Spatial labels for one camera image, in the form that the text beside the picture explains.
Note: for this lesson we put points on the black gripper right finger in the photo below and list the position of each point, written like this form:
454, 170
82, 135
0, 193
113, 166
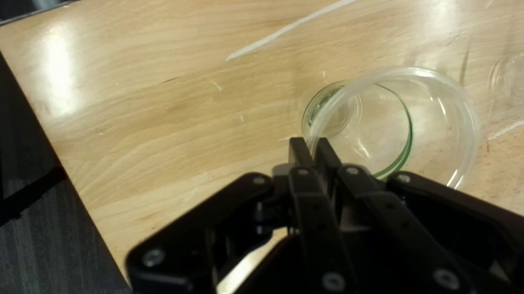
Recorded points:
449, 242

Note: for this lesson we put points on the clear plastic cup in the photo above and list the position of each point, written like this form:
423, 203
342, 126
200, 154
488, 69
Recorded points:
506, 86
446, 133

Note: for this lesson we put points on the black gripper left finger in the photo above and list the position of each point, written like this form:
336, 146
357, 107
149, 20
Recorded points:
197, 251

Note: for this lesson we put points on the clear cup with green logo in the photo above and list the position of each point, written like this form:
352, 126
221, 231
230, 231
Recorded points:
370, 126

